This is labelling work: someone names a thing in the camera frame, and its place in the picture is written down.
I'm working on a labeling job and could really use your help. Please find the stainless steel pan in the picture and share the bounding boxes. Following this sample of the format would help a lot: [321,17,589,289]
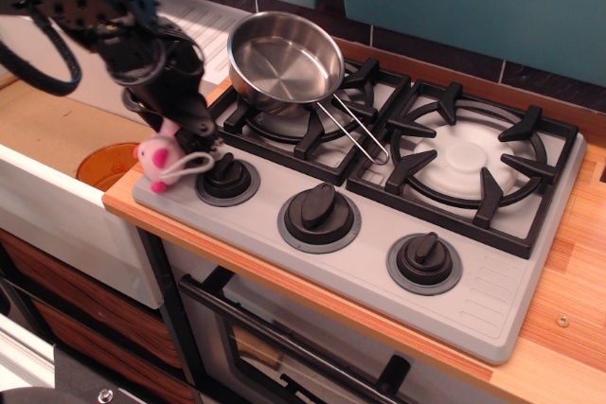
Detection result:
[227,11,390,166]

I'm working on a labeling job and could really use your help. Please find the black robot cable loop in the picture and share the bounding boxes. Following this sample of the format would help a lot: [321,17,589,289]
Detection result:
[0,1,84,97]

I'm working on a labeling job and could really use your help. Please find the black burner grate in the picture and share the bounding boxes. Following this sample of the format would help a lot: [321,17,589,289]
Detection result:
[210,59,412,185]
[347,81,586,259]

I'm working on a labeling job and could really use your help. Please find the grey toy stove top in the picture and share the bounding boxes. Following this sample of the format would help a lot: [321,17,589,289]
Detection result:
[131,38,588,366]

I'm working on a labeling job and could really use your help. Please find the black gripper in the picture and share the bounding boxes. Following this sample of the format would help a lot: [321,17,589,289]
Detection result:
[122,41,223,154]

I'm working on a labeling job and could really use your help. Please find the orange sink drain plate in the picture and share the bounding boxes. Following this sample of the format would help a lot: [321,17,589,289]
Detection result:
[76,143,138,191]

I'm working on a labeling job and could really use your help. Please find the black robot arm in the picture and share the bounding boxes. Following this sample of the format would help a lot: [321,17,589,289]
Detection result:
[1,0,220,153]

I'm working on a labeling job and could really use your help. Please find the black right stove knob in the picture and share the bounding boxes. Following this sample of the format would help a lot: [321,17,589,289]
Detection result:
[386,232,463,296]

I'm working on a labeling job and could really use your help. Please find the white toy sink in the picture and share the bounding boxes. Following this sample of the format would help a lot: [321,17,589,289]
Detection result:
[1,0,249,309]

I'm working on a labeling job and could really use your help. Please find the wooden drawer cabinet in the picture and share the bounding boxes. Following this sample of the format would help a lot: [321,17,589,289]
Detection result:
[1,231,201,403]

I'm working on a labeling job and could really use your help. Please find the black left stove knob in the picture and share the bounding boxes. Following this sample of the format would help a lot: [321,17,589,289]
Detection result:
[195,152,260,207]

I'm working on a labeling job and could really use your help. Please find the black middle stove knob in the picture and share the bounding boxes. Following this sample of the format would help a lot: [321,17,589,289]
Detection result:
[277,183,362,255]

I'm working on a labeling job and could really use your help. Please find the black right burner grate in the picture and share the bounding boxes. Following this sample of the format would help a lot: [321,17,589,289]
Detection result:
[347,81,586,259]

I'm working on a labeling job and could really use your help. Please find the black stove knob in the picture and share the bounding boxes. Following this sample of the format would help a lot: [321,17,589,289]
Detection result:
[195,152,260,207]
[386,232,463,296]
[277,183,362,255]

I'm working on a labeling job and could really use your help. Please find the black left burner grate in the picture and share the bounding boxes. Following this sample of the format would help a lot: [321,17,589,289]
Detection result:
[210,59,412,185]

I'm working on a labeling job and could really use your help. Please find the pink stuffed pig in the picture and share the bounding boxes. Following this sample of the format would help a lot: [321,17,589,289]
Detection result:
[134,118,215,194]

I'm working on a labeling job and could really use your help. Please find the oven door with handle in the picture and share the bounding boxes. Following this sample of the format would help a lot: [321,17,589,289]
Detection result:
[178,267,413,403]

